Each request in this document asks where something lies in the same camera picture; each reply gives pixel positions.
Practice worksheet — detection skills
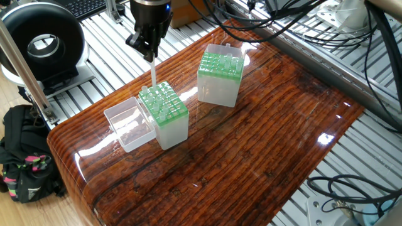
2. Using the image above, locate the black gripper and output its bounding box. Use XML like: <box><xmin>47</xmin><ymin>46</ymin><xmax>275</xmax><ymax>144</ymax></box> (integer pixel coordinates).
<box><xmin>125</xmin><ymin>0</ymin><xmax>174</xmax><ymax>62</ymax></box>

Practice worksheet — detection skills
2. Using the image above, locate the clear tip box with tips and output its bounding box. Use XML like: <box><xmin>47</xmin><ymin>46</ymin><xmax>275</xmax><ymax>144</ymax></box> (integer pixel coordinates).
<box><xmin>197</xmin><ymin>43</ymin><xmax>246</xmax><ymax>108</ymax></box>

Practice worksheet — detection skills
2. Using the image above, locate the clear tip box green rack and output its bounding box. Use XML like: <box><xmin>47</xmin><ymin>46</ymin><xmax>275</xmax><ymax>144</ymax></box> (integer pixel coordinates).
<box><xmin>103</xmin><ymin>82</ymin><xmax>189</xmax><ymax>153</ymax></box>

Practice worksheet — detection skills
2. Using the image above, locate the brown cardboard box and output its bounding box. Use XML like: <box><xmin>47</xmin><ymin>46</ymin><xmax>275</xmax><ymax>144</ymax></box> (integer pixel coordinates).
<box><xmin>173</xmin><ymin>0</ymin><xmax>217</xmax><ymax>28</ymax></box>

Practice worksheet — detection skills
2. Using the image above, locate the black keyboard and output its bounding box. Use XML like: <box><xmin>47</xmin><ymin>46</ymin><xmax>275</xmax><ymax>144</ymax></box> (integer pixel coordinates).
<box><xmin>62</xmin><ymin>0</ymin><xmax>109</xmax><ymax>19</ymax></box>

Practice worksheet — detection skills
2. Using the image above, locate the black round device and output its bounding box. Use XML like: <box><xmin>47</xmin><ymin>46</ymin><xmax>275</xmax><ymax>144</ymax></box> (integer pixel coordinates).
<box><xmin>0</xmin><ymin>2</ymin><xmax>87</xmax><ymax>95</ymax></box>

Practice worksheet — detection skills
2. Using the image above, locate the glossy brown wooden board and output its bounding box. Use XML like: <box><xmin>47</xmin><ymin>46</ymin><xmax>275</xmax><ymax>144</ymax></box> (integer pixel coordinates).
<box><xmin>49</xmin><ymin>19</ymin><xmax>366</xmax><ymax>226</ymax></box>

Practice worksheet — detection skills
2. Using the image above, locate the black backpack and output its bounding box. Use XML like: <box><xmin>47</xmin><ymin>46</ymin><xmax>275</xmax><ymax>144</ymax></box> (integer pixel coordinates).
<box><xmin>0</xmin><ymin>104</ymin><xmax>68</xmax><ymax>205</ymax></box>

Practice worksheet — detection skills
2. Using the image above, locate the white plastic device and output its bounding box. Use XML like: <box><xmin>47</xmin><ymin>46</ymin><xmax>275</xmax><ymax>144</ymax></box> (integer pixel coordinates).
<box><xmin>320</xmin><ymin>0</ymin><xmax>378</xmax><ymax>30</ymax></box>

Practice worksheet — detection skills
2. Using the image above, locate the aluminium bracket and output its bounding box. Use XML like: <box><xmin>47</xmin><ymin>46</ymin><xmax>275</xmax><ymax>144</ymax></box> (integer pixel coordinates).
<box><xmin>106</xmin><ymin>0</ymin><xmax>130</xmax><ymax>24</ymax></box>

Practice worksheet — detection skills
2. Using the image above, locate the aluminium frame post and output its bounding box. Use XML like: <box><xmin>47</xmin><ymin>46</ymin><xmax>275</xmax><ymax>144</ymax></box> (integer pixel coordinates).
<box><xmin>0</xmin><ymin>25</ymin><xmax>56</xmax><ymax>123</ymax></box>

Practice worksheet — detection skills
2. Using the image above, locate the black cable bundle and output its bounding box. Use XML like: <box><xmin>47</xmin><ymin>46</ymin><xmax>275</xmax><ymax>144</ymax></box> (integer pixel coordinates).
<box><xmin>248</xmin><ymin>0</ymin><xmax>378</xmax><ymax>48</ymax></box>

